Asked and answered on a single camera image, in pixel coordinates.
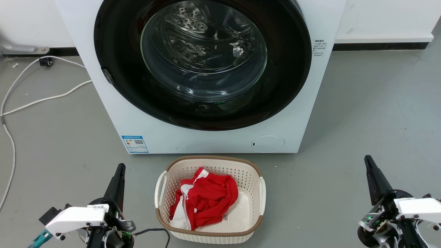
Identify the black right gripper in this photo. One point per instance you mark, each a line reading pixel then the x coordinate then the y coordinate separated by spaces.
pixel 379 220

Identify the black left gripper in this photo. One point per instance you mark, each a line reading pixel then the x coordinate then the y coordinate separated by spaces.
pixel 115 220

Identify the black round washer door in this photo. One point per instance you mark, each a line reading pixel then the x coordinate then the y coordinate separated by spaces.
pixel 117 51

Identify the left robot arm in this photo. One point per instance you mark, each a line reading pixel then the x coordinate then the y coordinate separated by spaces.
pixel 96 239

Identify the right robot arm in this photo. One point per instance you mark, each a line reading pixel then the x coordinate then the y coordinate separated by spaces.
pixel 410 236

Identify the white front-load washing machine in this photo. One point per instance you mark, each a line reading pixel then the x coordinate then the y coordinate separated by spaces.
pixel 213 141

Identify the blue white energy label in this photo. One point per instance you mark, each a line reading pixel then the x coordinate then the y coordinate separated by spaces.
pixel 135 144

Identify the red and white garment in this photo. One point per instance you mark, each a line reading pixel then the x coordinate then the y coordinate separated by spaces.
pixel 210 199

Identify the round white filter cover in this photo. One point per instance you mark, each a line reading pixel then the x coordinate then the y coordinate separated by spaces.
pixel 268 144

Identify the cream plastic laundry basket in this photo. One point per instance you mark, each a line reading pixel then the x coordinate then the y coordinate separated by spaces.
pixel 248 210

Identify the small black text sticker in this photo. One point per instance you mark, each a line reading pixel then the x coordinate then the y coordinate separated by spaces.
pixel 319 47

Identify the small black floor plug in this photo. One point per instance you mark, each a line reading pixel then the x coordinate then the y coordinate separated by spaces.
pixel 45 62

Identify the grey drain pipe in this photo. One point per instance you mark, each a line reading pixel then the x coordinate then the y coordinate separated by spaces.
pixel 17 47

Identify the steel perforated washer drum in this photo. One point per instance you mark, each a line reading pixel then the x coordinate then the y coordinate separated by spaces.
pixel 193 20

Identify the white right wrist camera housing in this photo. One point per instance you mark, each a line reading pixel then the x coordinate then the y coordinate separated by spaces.
pixel 418 208

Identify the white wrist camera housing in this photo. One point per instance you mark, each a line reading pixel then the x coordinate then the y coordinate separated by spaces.
pixel 75 218
pixel 418 208

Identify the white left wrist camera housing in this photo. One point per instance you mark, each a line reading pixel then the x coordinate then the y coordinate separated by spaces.
pixel 75 218

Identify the black wall baseboard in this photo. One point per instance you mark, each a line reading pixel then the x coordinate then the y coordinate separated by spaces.
pixel 379 46
pixel 62 52

